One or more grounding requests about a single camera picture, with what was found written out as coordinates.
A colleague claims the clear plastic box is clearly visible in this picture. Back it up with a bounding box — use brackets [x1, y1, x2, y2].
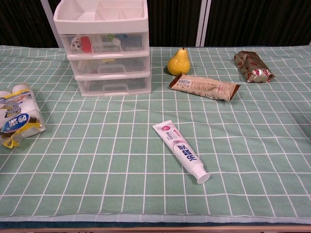
[60, 32, 149, 57]

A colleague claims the red plastic cap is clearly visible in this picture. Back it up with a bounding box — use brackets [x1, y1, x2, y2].
[80, 36, 92, 53]

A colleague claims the white pink toothpaste tube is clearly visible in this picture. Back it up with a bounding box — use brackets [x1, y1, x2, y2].
[152, 120, 211, 184]

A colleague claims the green checked tablecloth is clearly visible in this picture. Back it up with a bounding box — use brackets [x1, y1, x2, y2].
[0, 45, 311, 224]

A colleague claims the brown snack bar packet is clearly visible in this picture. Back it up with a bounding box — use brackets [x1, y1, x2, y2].
[169, 74, 241, 102]

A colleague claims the yellow pear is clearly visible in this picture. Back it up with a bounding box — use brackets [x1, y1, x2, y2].
[167, 46, 191, 76]

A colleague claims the mini soccer ball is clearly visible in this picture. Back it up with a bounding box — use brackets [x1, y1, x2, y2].
[70, 38, 82, 51]

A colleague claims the gold foil cake packet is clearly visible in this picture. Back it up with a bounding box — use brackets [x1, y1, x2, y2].
[234, 50, 276, 83]

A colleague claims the packaged white bottles pack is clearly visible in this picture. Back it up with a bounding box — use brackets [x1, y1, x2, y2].
[0, 83, 46, 148]

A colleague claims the white double frame post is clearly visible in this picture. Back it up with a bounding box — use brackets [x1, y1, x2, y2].
[195, 0, 212, 47]

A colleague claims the white plastic drawer organizer frame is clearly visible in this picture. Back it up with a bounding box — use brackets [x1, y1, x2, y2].
[53, 0, 153, 97]

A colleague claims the white slim frame post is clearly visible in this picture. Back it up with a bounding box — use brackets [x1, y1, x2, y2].
[40, 0, 61, 48]

